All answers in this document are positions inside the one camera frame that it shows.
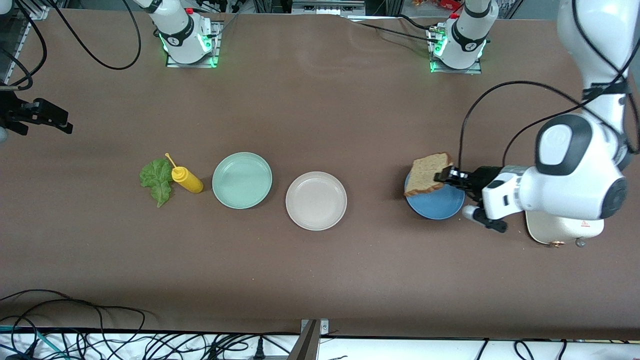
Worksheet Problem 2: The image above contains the brown bread slice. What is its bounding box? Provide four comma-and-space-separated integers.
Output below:
403, 152, 454, 197

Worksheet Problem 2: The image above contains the green lettuce leaf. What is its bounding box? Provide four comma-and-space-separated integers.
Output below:
139, 158, 175, 208

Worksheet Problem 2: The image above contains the blue plate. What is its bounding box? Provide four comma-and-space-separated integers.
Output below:
404, 170, 466, 220

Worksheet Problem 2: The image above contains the beige plate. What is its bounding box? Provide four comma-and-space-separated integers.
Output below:
285, 171, 348, 231

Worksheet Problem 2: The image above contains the mint green plate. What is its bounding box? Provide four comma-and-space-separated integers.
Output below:
211, 152, 273, 210

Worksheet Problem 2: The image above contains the white two-slot toaster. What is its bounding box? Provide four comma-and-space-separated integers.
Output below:
524, 210, 606, 248

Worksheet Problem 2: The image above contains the yellow mustard squeeze bottle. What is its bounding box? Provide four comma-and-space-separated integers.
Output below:
164, 152, 205, 194

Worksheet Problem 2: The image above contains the red snack packet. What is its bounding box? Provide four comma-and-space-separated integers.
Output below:
415, 0, 463, 11

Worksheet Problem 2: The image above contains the aluminium frame rail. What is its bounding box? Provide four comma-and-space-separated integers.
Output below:
0, 4, 51, 96

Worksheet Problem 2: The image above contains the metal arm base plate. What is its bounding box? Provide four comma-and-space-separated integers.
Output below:
165, 20, 222, 68
429, 25, 483, 75

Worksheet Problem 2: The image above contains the black table cable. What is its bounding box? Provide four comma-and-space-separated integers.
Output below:
345, 14, 441, 43

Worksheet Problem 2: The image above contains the teal cable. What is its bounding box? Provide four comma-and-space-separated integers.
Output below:
0, 325, 71, 360

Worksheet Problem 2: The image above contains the aluminium profile post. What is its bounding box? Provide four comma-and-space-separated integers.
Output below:
287, 319, 331, 360

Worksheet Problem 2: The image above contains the aluminium cross rail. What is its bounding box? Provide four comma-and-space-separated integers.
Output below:
290, 0, 368, 16

